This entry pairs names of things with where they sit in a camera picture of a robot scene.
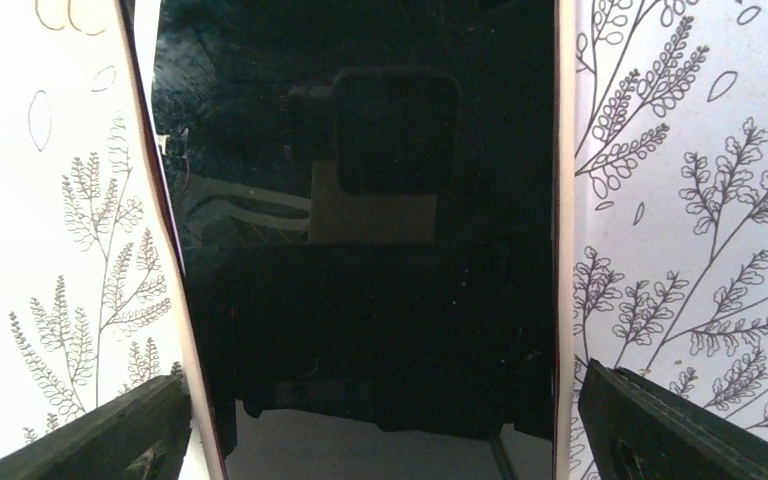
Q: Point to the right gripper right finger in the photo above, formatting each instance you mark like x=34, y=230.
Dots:
x=638, y=430

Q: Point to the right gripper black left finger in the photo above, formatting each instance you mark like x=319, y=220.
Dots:
x=142, y=434

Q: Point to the black phone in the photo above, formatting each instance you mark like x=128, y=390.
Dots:
x=362, y=193

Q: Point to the floral patterned table mat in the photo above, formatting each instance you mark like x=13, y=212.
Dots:
x=660, y=211

